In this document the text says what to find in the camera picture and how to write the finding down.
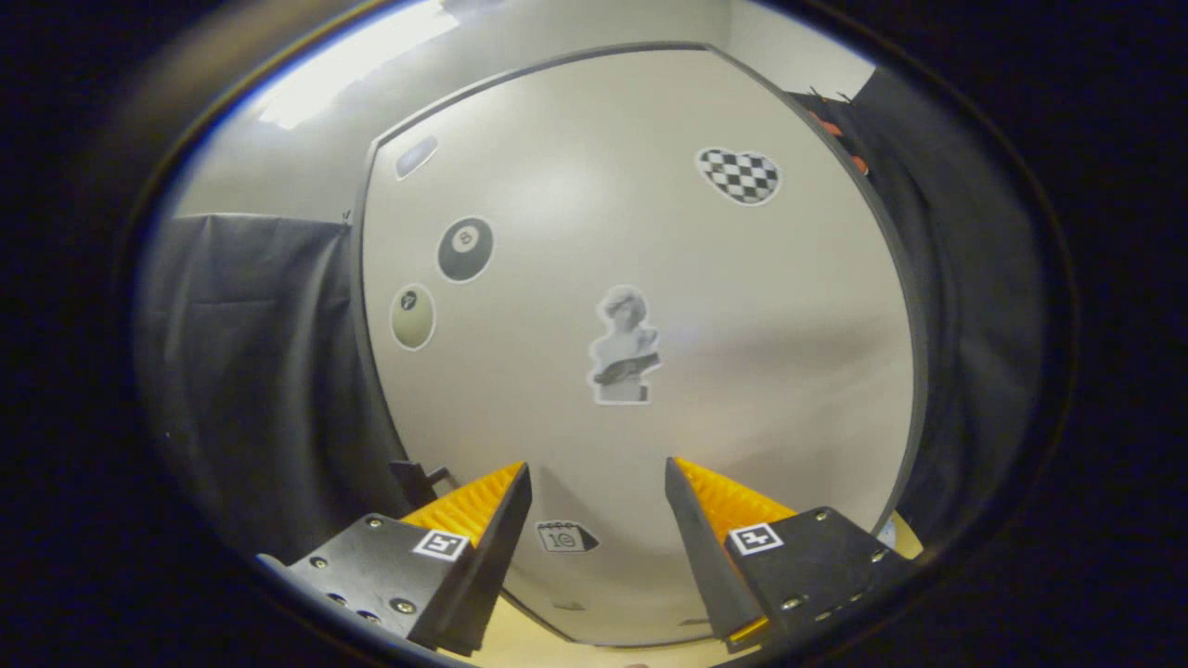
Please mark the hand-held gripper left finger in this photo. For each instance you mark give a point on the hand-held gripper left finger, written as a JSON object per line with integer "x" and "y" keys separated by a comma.
{"x": 492, "y": 557}

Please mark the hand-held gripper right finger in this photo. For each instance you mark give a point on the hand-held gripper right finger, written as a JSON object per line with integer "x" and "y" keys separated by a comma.
{"x": 710, "y": 557}

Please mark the white cabinet door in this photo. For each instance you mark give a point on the white cabinet door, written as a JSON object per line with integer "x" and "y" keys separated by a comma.
{"x": 742, "y": 325}

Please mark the dark grey cabinet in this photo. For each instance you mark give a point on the dark grey cabinet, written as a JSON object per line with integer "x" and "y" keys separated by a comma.
{"x": 923, "y": 399}

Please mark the black backdrop cloth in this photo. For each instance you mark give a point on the black backdrop cloth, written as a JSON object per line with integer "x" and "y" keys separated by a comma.
{"x": 251, "y": 371}

